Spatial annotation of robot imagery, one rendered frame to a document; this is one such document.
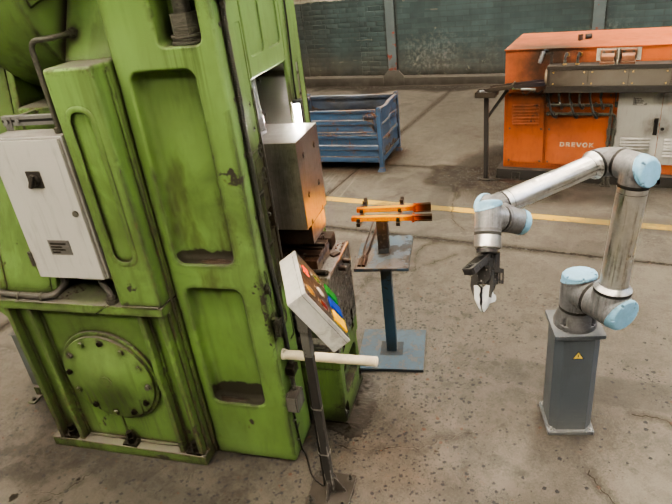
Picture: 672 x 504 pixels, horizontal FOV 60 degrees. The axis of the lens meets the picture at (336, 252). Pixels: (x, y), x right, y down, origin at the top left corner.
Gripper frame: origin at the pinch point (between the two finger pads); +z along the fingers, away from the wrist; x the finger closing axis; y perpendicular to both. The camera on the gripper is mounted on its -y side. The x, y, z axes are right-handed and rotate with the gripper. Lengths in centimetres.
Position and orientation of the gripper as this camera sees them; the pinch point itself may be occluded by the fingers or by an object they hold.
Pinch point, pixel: (481, 308)
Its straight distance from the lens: 199.9
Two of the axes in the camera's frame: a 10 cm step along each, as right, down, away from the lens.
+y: 7.5, 1.1, 6.6
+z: -0.6, 9.9, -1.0
